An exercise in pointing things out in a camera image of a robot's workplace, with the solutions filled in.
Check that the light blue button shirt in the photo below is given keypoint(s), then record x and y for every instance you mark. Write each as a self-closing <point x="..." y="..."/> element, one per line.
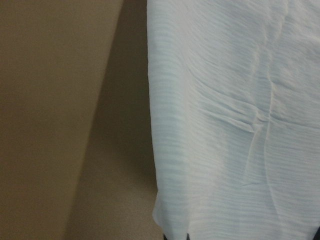
<point x="234" y="88"/>

